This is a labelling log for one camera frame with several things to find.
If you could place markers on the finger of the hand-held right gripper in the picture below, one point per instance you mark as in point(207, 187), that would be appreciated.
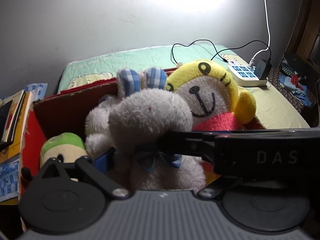
point(185, 145)

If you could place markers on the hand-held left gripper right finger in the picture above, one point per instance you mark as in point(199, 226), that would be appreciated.
point(212, 189)

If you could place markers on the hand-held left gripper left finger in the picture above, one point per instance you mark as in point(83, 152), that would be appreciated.
point(105, 160)

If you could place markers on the white rabbit plush toy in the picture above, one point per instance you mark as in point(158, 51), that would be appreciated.
point(145, 115)

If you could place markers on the yellow tiger plush toy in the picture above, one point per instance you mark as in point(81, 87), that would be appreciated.
point(207, 97)

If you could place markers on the red cardboard box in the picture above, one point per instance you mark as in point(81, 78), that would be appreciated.
point(62, 110)

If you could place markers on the green plush toy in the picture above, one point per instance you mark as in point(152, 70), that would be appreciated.
point(65, 142)

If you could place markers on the dark patterned cloth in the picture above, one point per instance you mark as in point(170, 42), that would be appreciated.
point(280, 86)

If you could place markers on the pile of clothes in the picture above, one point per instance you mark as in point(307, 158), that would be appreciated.
point(295, 82)

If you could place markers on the white power strip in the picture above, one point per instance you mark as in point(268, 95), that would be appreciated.
point(240, 74)

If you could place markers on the black charger adapter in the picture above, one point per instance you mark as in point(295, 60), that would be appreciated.
point(262, 68)

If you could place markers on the yellow cover book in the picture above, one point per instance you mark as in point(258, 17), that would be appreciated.
point(23, 115)

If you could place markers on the stack of books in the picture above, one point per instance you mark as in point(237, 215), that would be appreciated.
point(7, 178)

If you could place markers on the dark cover book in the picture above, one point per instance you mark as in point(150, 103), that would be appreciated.
point(6, 120)

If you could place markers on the wooden glass door cabinet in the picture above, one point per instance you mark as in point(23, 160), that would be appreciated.
point(307, 17)

